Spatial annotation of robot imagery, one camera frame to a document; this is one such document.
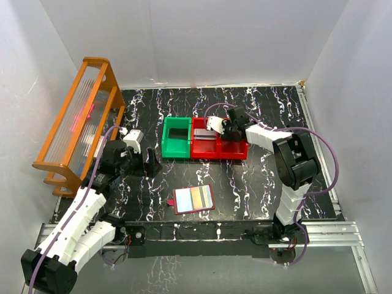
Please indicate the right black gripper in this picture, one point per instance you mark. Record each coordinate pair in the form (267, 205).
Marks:
(230, 130)

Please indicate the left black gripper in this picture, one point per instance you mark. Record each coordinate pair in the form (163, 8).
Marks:
(146, 163)

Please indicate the red leather card holder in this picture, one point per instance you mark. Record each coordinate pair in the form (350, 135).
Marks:
(182, 203)

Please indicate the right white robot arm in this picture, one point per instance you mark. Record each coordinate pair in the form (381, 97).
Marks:
(296, 162)

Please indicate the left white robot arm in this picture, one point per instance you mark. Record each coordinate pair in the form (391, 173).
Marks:
(53, 266)

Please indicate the grey striped card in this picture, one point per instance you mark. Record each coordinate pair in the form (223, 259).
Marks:
(203, 134)

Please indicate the red bin right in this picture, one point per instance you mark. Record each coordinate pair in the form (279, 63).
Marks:
(233, 145)

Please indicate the red bin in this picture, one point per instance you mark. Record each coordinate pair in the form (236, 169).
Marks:
(233, 145)
(202, 149)

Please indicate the red bin left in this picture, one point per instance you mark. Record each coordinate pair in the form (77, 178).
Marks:
(202, 149)

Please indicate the green plastic bin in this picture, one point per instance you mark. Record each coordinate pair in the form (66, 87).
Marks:
(175, 143)

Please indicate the beige box in rack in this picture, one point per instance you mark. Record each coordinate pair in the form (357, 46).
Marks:
(100, 142)

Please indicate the orange wooden rack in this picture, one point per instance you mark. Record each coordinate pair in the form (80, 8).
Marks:
(69, 147)

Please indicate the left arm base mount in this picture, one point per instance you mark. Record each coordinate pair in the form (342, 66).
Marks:
(124, 239)

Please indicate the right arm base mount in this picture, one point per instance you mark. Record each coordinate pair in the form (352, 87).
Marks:
(288, 236)

